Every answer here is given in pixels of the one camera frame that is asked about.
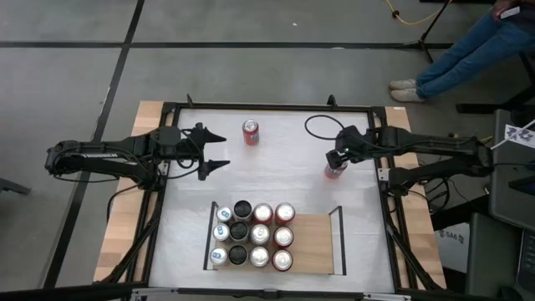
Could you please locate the grey floor object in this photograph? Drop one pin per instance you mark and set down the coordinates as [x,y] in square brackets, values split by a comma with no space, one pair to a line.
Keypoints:
[12,186]

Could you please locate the thick black stand base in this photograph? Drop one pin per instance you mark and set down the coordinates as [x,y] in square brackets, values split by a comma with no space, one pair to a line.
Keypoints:
[480,108]

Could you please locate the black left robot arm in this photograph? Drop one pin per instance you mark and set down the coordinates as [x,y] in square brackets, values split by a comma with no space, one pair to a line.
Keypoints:
[104,156]

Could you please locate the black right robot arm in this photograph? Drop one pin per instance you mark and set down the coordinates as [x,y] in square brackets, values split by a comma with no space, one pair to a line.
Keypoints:
[439,144]

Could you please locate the Celsius can with black lid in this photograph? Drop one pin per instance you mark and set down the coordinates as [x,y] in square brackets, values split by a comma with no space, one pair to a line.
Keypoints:
[243,209]
[238,254]
[239,231]

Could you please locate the person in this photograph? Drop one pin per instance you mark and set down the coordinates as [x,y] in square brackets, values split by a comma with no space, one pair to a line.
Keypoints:
[472,50]

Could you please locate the white printed paper tag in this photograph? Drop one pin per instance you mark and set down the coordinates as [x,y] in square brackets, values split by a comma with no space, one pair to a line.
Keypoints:
[519,136]

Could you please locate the wooden shelf with black legs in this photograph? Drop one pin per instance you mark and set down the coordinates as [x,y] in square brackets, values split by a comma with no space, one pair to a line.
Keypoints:
[313,246]

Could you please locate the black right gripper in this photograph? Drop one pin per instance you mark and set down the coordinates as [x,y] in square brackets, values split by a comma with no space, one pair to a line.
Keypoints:
[357,142]

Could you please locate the thin black tripod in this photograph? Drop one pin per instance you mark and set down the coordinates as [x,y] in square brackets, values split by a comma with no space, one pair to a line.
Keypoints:
[421,41]

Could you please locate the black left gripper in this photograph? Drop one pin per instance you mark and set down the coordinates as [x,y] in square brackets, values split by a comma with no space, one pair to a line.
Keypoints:
[179,142]

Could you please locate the grey equipment case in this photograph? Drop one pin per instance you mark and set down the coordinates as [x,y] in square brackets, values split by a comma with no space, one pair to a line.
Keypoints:
[493,259]
[512,188]

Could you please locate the blue silver Red Bull can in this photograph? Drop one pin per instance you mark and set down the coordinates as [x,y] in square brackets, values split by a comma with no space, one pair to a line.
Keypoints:
[217,255]
[224,214]
[220,232]

